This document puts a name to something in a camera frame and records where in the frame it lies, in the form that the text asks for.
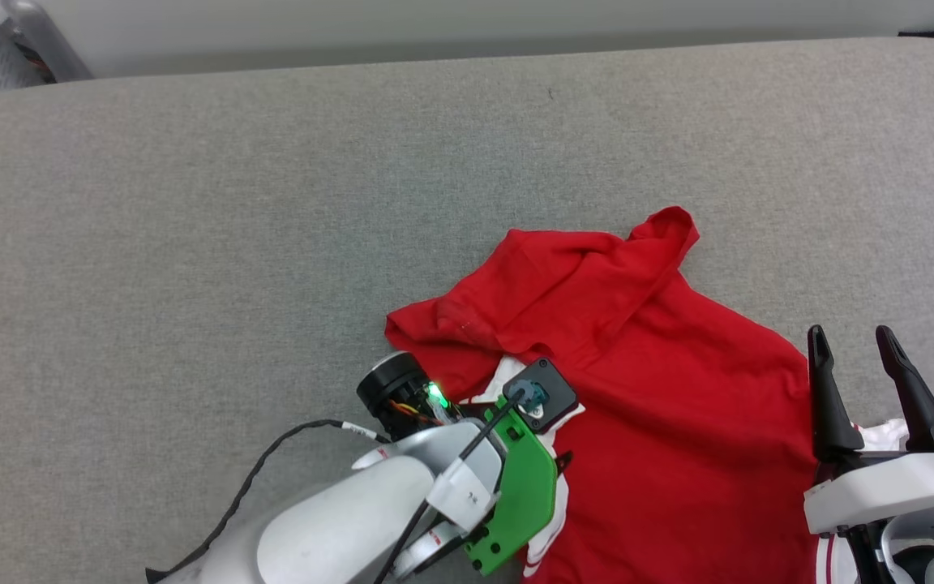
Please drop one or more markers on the red basketball jersey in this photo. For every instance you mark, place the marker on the red basketball jersey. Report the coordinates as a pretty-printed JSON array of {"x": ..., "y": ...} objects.
[{"x": 678, "y": 405}]

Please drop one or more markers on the white partition panel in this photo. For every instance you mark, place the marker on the white partition panel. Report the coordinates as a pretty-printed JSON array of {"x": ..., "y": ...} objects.
[{"x": 434, "y": 32}]

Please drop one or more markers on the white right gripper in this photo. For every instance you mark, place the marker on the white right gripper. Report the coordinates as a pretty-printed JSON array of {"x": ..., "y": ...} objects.
[{"x": 889, "y": 491}]

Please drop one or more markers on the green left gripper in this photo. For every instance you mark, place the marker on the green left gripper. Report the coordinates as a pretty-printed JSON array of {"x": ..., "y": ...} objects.
[{"x": 528, "y": 495}]

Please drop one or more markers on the grey metal partition leg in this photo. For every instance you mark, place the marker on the grey metal partition leg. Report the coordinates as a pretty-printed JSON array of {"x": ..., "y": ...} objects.
[{"x": 53, "y": 45}]

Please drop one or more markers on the grey fabric sofa seat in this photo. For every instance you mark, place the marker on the grey fabric sofa seat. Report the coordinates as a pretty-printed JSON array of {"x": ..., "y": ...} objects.
[{"x": 191, "y": 243}]

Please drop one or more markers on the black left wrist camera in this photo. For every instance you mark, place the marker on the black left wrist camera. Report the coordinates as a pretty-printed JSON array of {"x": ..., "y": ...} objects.
[{"x": 552, "y": 389}]

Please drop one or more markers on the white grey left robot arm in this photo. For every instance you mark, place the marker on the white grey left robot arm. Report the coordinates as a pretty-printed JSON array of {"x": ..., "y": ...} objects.
[{"x": 337, "y": 535}]

